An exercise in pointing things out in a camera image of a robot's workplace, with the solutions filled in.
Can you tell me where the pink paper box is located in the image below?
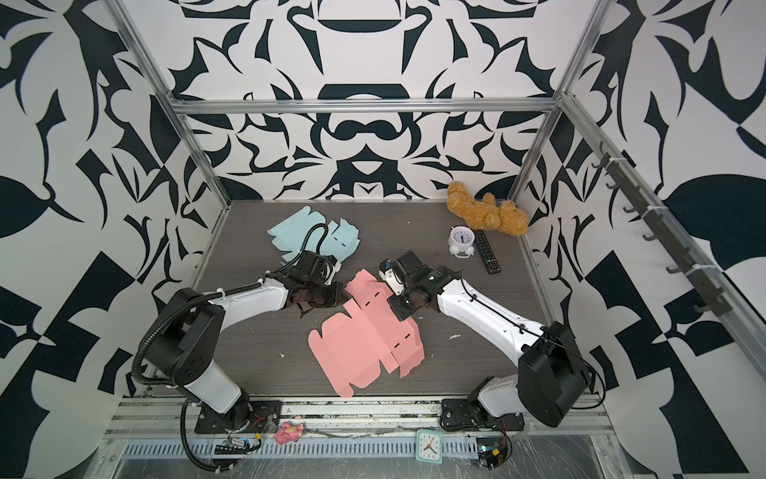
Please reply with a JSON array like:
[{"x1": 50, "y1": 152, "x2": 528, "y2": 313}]
[{"x1": 308, "y1": 269, "x2": 425, "y2": 398}]

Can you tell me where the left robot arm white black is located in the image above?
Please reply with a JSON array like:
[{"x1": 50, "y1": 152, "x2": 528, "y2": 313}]
[{"x1": 131, "y1": 251, "x2": 349, "y2": 430}]

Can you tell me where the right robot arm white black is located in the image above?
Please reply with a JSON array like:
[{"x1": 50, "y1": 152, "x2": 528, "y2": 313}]
[{"x1": 379, "y1": 251, "x2": 596, "y2": 430}]

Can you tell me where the light blue flat paper box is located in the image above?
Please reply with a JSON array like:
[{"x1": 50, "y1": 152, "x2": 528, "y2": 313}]
[{"x1": 267, "y1": 206, "x2": 360, "y2": 265}]

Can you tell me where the white alarm clock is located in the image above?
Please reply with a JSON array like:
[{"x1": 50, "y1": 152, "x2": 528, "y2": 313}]
[{"x1": 448, "y1": 226, "x2": 476, "y2": 259}]

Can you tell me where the black remote control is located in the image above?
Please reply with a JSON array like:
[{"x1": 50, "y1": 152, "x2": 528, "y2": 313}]
[{"x1": 474, "y1": 230, "x2": 502, "y2": 275}]

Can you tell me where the brown teddy bear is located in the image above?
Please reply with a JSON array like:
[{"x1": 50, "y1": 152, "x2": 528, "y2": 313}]
[{"x1": 447, "y1": 182, "x2": 529, "y2": 237}]

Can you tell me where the pink small toy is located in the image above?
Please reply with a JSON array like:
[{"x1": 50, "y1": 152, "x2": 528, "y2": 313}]
[{"x1": 273, "y1": 422, "x2": 305, "y2": 445}]

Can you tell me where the teal square clock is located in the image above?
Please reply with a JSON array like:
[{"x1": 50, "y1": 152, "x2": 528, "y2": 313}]
[{"x1": 415, "y1": 429, "x2": 443, "y2": 464}]

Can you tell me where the small circuit board left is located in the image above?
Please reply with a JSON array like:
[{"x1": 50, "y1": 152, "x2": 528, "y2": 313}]
[{"x1": 213, "y1": 434, "x2": 263, "y2": 456}]

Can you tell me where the small circuit board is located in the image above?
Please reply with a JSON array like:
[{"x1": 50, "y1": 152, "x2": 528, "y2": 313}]
[
  {"x1": 213, "y1": 434, "x2": 263, "y2": 456},
  {"x1": 477, "y1": 435, "x2": 513, "y2": 470}
]

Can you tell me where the small circuit board right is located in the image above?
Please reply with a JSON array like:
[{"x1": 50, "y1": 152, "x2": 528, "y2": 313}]
[{"x1": 477, "y1": 435, "x2": 513, "y2": 470}]

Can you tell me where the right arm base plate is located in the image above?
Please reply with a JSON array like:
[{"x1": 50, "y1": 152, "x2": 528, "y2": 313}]
[{"x1": 439, "y1": 399, "x2": 526, "y2": 432}]

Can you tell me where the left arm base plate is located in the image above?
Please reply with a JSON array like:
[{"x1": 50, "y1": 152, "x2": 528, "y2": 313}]
[{"x1": 195, "y1": 400, "x2": 283, "y2": 434}]

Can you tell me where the black wall hook rack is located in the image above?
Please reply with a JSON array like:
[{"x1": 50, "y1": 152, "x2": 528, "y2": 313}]
[{"x1": 596, "y1": 153, "x2": 733, "y2": 317}]

